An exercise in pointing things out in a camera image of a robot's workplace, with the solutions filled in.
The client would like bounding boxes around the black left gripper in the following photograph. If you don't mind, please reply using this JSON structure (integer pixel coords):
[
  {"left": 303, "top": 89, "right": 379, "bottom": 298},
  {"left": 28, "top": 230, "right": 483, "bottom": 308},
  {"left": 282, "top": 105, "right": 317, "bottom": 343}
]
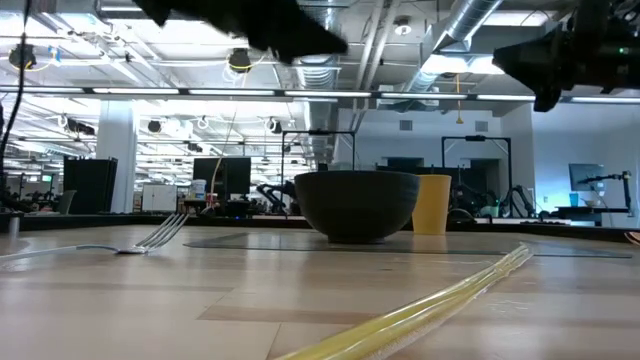
[{"left": 132, "top": 0, "right": 349, "bottom": 65}]

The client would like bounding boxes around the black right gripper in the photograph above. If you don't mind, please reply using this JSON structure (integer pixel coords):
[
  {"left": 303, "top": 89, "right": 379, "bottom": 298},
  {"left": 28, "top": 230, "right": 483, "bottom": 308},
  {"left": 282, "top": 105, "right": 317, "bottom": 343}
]
[{"left": 491, "top": 0, "right": 640, "bottom": 114}]

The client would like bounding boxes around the metal fork with orange handle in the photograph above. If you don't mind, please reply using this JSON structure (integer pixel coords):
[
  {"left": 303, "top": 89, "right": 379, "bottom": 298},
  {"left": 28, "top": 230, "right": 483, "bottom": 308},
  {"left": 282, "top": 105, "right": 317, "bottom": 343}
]
[{"left": 0, "top": 212, "right": 191, "bottom": 262}]

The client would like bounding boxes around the thin yellow plastic stick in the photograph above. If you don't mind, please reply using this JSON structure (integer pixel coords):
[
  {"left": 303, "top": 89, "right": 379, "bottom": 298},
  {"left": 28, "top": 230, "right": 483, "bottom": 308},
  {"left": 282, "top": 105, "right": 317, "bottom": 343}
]
[{"left": 273, "top": 243, "right": 534, "bottom": 360}]

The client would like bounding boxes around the long light bar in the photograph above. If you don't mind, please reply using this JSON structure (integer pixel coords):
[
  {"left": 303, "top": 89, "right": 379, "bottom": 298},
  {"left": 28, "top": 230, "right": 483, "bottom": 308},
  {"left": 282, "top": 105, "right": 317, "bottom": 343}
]
[{"left": 0, "top": 85, "right": 640, "bottom": 105}]

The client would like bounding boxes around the yellow cup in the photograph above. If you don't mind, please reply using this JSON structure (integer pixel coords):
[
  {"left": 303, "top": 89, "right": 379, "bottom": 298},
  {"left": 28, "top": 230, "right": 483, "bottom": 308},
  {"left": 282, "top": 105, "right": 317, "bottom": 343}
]
[{"left": 411, "top": 174, "right": 453, "bottom": 236}]

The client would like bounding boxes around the black bowl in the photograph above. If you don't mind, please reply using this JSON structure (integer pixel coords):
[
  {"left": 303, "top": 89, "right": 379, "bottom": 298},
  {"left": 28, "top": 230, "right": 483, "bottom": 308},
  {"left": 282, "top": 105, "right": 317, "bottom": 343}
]
[{"left": 293, "top": 170, "right": 421, "bottom": 245}]

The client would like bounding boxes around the grey placemat with dark border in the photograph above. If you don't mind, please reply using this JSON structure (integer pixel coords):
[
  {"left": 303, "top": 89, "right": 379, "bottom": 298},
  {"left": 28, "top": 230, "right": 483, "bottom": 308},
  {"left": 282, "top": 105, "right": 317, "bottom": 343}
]
[{"left": 182, "top": 231, "right": 634, "bottom": 260}]

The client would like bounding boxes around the white cabinet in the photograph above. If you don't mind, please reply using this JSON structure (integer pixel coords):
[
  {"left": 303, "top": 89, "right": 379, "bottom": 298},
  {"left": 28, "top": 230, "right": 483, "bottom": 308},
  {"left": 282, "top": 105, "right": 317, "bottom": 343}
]
[{"left": 141, "top": 183, "right": 178, "bottom": 213}]

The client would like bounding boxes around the white building pillar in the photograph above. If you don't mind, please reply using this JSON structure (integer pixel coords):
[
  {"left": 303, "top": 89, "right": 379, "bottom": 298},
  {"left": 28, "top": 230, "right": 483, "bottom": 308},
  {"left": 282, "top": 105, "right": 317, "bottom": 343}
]
[{"left": 95, "top": 99, "right": 140, "bottom": 215}]

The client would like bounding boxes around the black cabinet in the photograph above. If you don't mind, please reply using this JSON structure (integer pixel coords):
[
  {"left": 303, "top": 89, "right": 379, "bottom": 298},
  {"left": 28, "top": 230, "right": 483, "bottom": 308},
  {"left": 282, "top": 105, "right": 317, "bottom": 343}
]
[{"left": 63, "top": 156, "right": 119, "bottom": 216}]

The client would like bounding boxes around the hanging yellow cord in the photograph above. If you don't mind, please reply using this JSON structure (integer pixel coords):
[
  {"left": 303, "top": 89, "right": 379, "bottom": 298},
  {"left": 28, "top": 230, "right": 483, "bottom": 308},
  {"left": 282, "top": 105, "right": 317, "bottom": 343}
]
[{"left": 453, "top": 73, "right": 465, "bottom": 126}]

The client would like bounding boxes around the silver air duct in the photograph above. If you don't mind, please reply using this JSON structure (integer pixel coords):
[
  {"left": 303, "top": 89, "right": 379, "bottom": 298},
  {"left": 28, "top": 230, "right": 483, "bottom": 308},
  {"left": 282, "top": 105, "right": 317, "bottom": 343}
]
[{"left": 399, "top": 0, "right": 505, "bottom": 96}]

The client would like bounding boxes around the black rig frame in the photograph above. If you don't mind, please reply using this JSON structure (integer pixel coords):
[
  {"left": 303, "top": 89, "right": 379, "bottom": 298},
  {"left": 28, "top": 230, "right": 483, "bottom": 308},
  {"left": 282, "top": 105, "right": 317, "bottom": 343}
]
[
  {"left": 280, "top": 129, "right": 357, "bottom": 217},
  {"left": 440, "top": 134, "right": 514, "bottom": 217}
]

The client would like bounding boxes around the wall monitor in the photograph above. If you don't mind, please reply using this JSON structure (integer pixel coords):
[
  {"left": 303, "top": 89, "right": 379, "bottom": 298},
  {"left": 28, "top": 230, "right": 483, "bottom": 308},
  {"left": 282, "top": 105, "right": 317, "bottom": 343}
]
[{"left": 568, "top": 163, "right": 607, "bottom": 193}]

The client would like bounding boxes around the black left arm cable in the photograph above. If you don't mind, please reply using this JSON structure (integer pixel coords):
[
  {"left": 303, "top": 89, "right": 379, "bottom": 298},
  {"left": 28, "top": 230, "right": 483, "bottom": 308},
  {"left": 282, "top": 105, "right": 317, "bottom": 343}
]
[{"left": 0, "top": 0, "right": 32, "bottom": 169}]

